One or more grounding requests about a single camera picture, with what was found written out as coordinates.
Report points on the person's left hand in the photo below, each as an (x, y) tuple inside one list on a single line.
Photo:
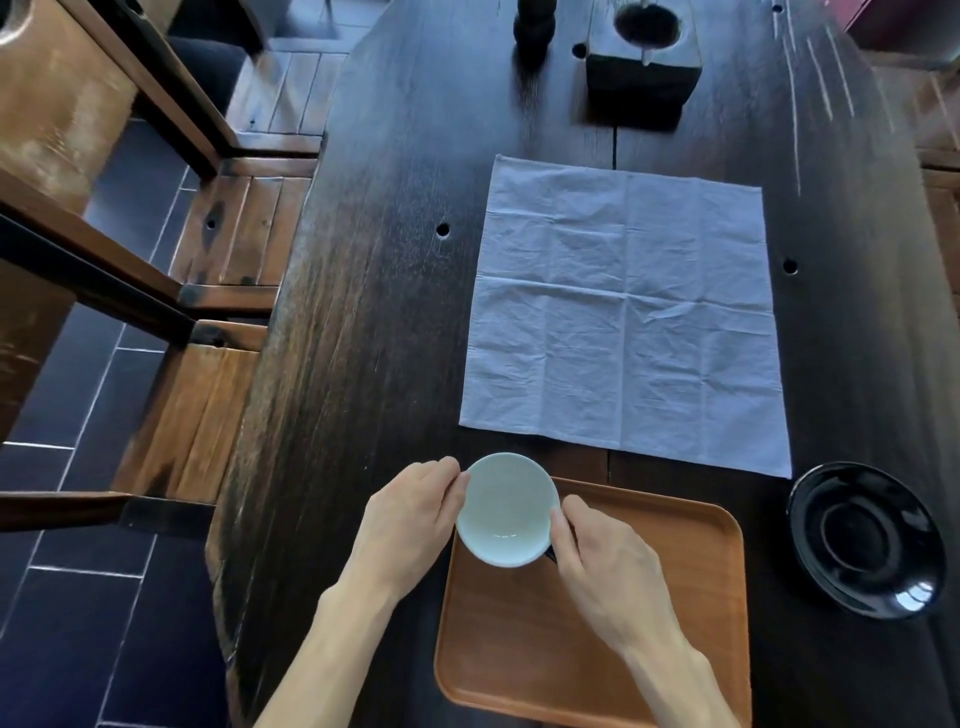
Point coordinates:
[(401, 525)]

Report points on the person's right hand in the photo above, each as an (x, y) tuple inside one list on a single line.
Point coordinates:
[(611, 577)]

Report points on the person's right thumb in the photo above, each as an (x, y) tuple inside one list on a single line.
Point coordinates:
[(559, 536)]

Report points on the person's left thumb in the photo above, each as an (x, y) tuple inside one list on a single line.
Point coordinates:
[(459, 501)]

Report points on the pale celadon ceramic bowl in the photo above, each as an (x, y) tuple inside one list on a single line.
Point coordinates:
[(506, 510)]

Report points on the person's left forearm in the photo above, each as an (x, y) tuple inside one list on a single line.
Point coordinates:
[(330, 660)]

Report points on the person's right forearm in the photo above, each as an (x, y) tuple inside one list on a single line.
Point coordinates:
[(679, 686)]

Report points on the brown wooden tray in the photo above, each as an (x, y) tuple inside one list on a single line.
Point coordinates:
[(592, 615)]

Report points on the white cloth napkin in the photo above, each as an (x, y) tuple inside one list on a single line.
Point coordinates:
[(626, 315)]

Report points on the black glossy saucer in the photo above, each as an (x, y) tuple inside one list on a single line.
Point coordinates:
[(866, 540)]

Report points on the wooden slatted chair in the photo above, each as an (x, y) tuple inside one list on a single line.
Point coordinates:
[(225, 225), (285, 82), (150, 420)]

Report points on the dark wooden block holder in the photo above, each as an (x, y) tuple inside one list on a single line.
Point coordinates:
[(641, 64)]

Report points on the wooden bench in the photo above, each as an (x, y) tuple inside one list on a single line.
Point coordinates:
[(937, 165)]

